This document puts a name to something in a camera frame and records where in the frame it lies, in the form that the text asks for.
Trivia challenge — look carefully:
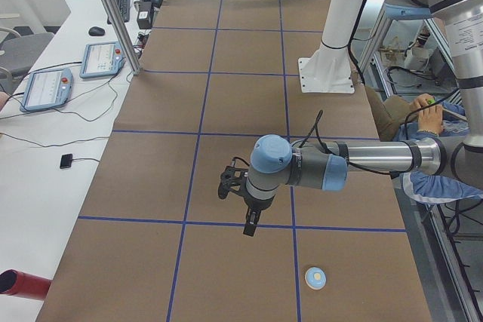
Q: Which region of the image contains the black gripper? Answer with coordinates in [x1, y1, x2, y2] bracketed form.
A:
[243, 194, 272, 237]

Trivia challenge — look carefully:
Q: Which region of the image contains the light blue desk bell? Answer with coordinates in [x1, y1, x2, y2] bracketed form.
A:
[304, 266, 327, 290]

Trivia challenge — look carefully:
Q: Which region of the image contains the operator blue sleeve forearm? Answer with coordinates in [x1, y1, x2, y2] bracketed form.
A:
[394, 101, 482, 204]

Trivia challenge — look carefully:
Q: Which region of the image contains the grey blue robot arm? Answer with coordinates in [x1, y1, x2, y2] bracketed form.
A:
[240, 0, 482, 236]

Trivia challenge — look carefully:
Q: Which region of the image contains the operator hand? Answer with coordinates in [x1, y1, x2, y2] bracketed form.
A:
[410, 94, 443, 136]

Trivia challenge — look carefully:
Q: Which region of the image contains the small black square device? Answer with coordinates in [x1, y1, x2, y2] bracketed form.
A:
[60, 153, 73, 170]

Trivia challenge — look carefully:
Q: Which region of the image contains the far blue teach pendant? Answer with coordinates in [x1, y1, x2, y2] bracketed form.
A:
[79, 41, 125, 79]

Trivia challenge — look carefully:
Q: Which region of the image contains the blue teach pendant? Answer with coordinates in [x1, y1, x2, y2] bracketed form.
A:
[20, 68, 73, 112]
[79, 41, 125, 79]

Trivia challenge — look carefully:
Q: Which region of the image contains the black power adapter box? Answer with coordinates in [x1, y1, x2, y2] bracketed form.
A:
[137, 2, 154, 29]

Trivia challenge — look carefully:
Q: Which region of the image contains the near blue teach pendant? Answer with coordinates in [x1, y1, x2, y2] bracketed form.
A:
[20, 68, 73, 112]

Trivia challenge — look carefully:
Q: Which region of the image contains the black computer mouse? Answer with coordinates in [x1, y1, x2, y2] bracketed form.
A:
[88, 26, 106, 37]

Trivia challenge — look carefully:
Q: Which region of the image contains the red cylinder tube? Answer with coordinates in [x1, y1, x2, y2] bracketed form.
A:
[1, 269, 51, 301]

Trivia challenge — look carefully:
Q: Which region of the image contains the black keyboard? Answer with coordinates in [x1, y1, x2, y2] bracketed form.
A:
[115, 0, 131, 23]

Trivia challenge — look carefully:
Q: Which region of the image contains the grey office chair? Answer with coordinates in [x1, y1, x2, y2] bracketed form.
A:
[1, 27, 54, 81]

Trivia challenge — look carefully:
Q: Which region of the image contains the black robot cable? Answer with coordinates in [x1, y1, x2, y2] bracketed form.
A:
[292, 109, 393, 176]

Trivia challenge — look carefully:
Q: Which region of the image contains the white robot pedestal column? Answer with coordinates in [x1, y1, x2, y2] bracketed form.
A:
[298, 0, 365, 94]

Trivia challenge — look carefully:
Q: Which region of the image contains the aluminium frame post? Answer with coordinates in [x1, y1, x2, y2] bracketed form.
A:
[101, 0, 141, 75]

